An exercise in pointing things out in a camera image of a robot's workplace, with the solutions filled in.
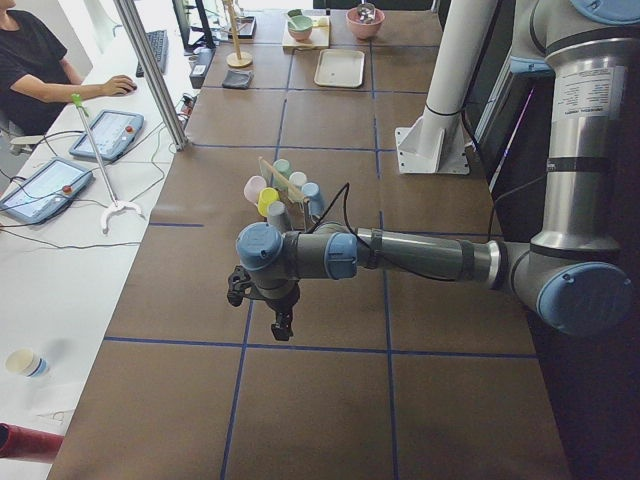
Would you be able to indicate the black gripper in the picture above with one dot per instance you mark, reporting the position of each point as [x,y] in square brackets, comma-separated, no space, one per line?
[281,302]

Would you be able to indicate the green cup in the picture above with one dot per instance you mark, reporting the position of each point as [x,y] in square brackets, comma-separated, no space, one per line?
[283,167]

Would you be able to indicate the white rabbit tray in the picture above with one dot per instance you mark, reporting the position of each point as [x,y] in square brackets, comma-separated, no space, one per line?
[340,68]

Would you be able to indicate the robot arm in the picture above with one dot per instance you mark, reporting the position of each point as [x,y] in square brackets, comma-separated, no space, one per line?
[566,273]

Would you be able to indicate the grey cup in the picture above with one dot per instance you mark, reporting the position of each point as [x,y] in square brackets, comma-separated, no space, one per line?
[277,216]

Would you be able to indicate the yellow cup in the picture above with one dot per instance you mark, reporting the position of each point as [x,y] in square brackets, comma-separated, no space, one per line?
[266,197]

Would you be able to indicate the blue cup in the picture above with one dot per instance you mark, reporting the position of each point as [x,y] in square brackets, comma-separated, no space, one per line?
[313,193]

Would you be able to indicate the pink cup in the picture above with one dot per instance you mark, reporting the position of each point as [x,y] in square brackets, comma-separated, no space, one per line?
[253,187]

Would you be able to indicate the white cup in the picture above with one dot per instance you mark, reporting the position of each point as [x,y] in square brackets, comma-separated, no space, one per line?
[298,179]

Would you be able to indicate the folded grey cloth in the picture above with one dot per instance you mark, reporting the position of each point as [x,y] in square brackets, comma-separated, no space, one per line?
[237,80]

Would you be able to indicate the teach pendant far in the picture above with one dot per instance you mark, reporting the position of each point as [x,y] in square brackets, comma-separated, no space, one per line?
[113,131]

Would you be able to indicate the teach pendant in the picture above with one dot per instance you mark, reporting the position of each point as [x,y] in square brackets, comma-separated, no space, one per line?
[47,192]
[113,131]

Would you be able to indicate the teach pendant near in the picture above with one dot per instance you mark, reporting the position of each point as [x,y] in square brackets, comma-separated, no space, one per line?
[47,192]

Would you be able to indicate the wooden mug tree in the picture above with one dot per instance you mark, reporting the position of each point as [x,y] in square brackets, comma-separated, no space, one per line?
[238,58]

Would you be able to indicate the black computer mouse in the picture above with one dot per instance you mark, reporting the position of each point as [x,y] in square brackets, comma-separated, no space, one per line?
[124,87]

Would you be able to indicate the black box with label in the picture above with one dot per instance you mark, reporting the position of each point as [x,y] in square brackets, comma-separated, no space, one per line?
[200,63]

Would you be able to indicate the wooden cutting board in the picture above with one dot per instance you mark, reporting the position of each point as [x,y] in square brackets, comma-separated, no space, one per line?
[320,37]

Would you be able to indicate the red cylinder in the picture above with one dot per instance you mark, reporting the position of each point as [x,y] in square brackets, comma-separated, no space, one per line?
[21,443]

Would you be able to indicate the green bowl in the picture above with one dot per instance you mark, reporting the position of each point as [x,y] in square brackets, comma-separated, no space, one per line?
[299,27]

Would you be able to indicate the black monitor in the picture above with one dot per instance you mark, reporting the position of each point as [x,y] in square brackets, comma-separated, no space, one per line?
[193,24]

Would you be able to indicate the pink bowl with ice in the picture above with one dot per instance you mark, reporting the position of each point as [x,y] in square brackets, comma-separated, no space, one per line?
[364,30]

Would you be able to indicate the reacher grabber tool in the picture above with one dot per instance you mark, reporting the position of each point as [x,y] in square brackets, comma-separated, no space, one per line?
[86,147]

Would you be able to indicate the black keyboard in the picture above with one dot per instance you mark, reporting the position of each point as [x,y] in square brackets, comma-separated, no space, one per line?
[159,44]

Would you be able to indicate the metal scoop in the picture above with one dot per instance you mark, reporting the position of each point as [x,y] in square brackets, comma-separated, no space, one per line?
[366,12]

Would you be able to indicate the seated person black shirt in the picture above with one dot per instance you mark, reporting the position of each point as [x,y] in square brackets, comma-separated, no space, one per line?
[37,79]

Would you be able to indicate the white wire cup rack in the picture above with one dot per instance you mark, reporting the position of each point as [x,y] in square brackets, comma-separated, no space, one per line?
[292,197]

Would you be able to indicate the aluminium frame post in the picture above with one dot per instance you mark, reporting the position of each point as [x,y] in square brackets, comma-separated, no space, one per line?
[135,30]

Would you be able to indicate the white pedestal column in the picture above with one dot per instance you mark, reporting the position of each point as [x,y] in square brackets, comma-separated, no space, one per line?
[434,144]

